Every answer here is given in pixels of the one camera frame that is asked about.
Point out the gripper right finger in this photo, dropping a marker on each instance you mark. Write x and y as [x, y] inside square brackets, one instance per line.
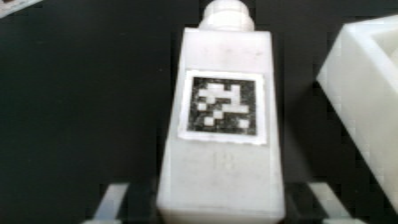
[330, 213]

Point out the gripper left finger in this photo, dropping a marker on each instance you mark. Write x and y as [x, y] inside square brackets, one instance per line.
[106, 211]

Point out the white table leg with tag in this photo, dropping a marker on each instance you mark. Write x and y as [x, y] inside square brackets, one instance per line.
[220, 179]

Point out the white square table top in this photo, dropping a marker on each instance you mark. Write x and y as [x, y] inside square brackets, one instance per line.
[357, 78]

